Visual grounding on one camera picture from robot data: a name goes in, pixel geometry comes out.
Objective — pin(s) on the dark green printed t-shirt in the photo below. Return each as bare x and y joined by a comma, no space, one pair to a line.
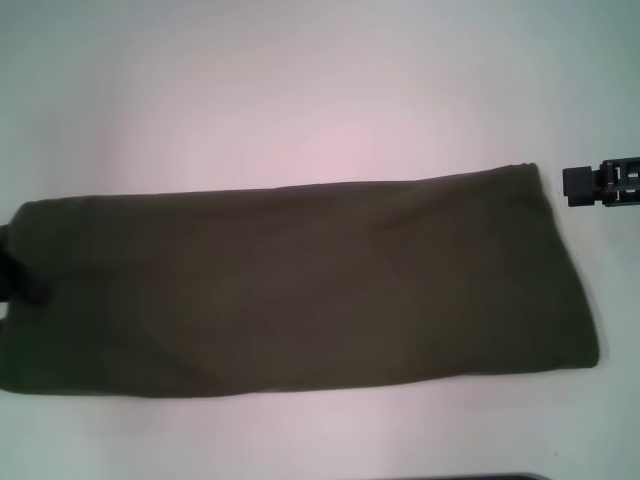
300,290

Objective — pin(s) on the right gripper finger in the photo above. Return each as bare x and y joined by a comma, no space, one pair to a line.
622,165
579,186

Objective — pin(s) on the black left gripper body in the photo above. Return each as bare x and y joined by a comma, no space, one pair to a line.
4,242

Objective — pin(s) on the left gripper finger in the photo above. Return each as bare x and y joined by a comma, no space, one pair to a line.
27,287

